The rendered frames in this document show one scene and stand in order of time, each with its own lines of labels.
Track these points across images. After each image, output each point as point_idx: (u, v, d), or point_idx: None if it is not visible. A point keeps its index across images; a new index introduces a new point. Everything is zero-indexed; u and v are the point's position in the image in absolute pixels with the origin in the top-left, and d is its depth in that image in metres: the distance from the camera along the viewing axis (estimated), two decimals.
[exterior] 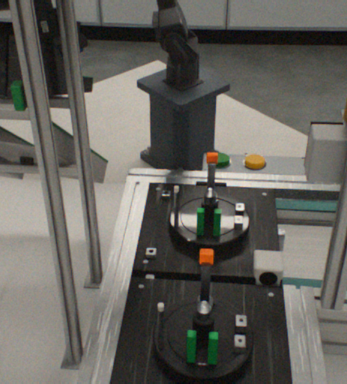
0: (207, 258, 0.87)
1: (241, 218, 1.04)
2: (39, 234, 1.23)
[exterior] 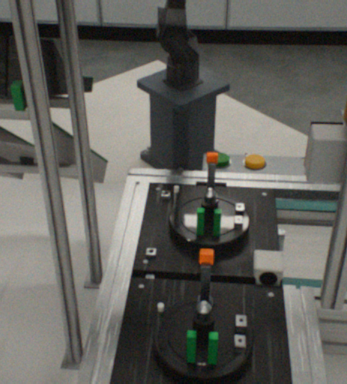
0: (207, 258, 0.87)
1: (241, 218, 1.04)
2: (39, 234, 1.23)
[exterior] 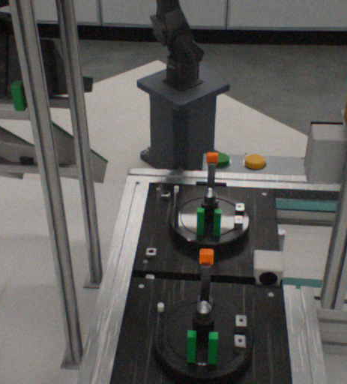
0: (207, 258, 0.87)
1: (241, 218, 1.04)
2: (39, 234, 1.23)
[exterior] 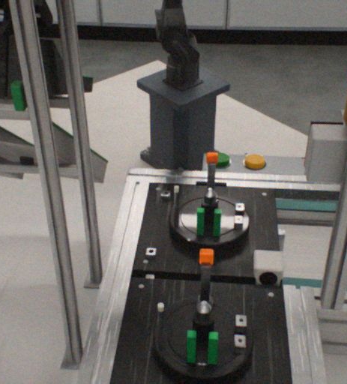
0: (207, 258, 0.87)
1: (241, 218, 1.04)
2: (39, 234, 1.23)
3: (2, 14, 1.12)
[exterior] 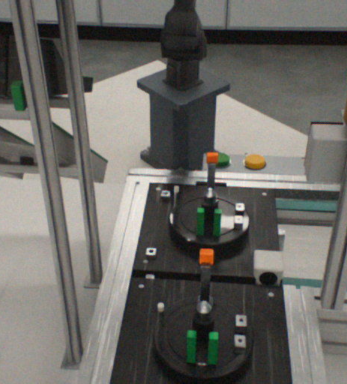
0: (207, 258, 0.87)
1: (241, 218, 1.04)
2: (39, 234, 1.23)
3: None
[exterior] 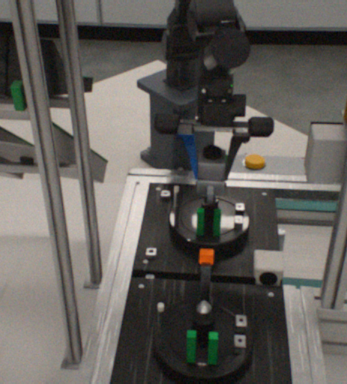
0: (207, 258, 0.87)
1: (241, 218, 1.04)
2: (39, 234, 1.23)
3: (214, 128, 1.00)
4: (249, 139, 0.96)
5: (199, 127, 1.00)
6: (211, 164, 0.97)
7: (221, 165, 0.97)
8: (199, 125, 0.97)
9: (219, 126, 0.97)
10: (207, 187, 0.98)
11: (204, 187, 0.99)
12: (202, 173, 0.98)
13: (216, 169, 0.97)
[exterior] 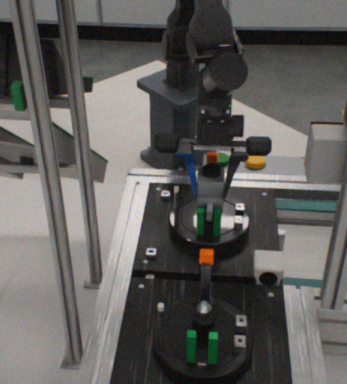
0: (207, 258, 0.87)
1: (241, 218, 1.04)
2: (39, 234, 1.23)
3: (213, 147, 1.02)
4: (248, 158, 0.98)
5: (198, 146, 1.02)
6: (210, 183, 0.99)
7: (219, 183, 0.99)
8: (198, 144, 0.99)
9: (217, 145, 0.99)
10: (207, 205, 1.00)
11: (203, 205, 1.01)
12: (201, 191, 1.00)
13: (216, 187, 0.99)
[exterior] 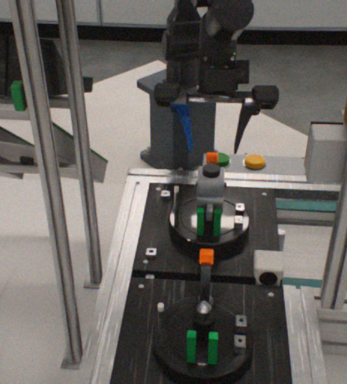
0: (207, 258, 0.87)
1: (241, 218, 1.04)
2: (39, 234, 1.23)
3: (222, 100, 0.96)
4: (260, 109, 0.93)
5: (207, 99, 0.96)
6: (210, 183, 0.99)
7: (219, 183, 0.99)
8: (194, 94, 0.93)
9: (214, 96, 0.93)
10: (207, 205, 1.00)
11: (203, 205, 1.01)
12: (201, 191, 1.00)
13: (216, 187, 0.99)
